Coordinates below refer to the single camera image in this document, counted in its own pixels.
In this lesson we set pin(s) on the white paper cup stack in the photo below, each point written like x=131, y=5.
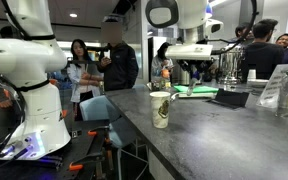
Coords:
x=251, y=74

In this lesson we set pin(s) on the green folder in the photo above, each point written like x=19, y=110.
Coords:
x=204, y=89

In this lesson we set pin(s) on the clear plastic sign holder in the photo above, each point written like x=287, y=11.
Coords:
x=270, y=90

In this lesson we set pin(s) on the green capped clear plastic bottle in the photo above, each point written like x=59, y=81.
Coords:
x=286, y=96

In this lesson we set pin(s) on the long haired woman with phone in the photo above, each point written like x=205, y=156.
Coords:
x=82, y=76

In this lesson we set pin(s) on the orange clamp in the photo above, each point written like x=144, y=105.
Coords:
x=75, y=166
x=92, y=133

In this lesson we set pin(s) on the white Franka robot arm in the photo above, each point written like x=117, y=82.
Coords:
x=40, y=100

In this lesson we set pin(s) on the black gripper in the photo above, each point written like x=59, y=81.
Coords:
x=197, y=65

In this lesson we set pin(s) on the silver coffee urn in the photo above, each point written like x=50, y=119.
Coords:
x=230, y=66

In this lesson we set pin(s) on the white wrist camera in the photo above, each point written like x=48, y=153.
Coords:
x=214, y=27

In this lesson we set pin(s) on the masked woman in white coat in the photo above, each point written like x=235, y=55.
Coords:
x=159, y=66

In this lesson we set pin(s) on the black tablet case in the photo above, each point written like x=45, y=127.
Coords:
x=230, y=97

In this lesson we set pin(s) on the black perforated robot table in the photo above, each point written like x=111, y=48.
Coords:
x=77, y=150

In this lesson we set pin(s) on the man in blue shirt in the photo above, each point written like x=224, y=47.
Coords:
x=242, y=31

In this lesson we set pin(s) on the man in black shirt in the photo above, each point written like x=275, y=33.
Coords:
x=262, y=56

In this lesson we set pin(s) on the person in black hoodie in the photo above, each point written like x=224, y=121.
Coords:
x=119, y=66

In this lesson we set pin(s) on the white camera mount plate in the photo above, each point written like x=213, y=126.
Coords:
x=189, y=52

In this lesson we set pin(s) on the printed paper coffee cup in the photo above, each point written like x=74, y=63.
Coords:
x=160, y=110

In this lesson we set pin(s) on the orange capped bottle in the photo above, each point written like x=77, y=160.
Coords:
x=164, y=78

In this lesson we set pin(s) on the round ceiling light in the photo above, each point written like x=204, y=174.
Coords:
x=73, y=15

